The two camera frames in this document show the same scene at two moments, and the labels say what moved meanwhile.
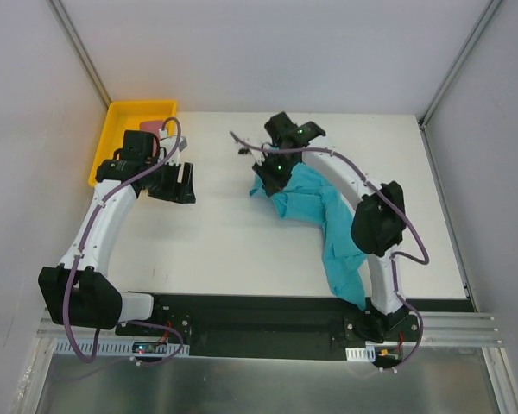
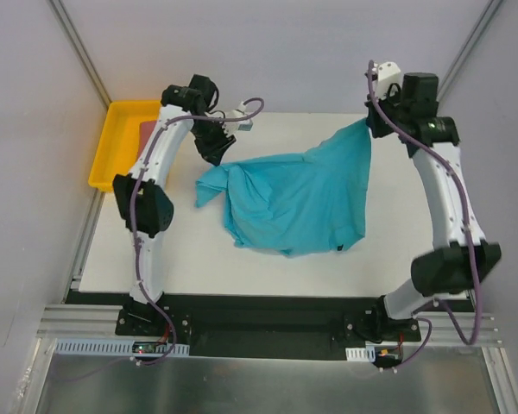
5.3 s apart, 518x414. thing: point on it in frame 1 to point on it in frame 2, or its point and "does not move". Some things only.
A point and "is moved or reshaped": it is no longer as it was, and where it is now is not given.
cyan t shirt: [306, 197] is moved or reshaped
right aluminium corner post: [428, 114] does not move
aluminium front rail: [437, 328] does not move
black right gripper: [267, 173] to [378, 122]
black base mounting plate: [273, 328] does not move
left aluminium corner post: [59, 9] does not move
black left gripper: [180, 182] to [214, 144]
